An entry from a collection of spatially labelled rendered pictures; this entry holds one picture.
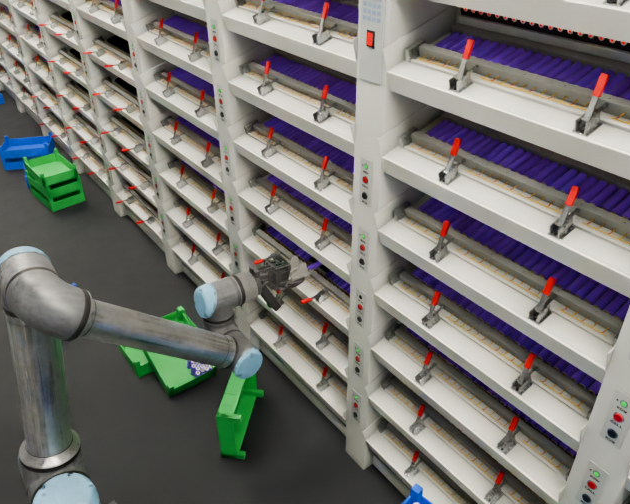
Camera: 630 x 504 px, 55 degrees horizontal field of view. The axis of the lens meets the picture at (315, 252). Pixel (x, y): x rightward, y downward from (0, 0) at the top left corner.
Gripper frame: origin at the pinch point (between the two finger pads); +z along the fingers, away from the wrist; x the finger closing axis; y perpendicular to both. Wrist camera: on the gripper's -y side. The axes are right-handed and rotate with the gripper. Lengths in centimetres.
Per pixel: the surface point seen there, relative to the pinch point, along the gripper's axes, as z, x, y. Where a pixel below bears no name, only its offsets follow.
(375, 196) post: -4, -31, 40
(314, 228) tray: 2.2, 0.3, 14.3
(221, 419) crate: -33, -2, -44
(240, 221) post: -2.5, 37.5, 0.7
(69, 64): -4, 225, 12
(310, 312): 5.8, 5.2, -22.0
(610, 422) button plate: -2, -97, 22
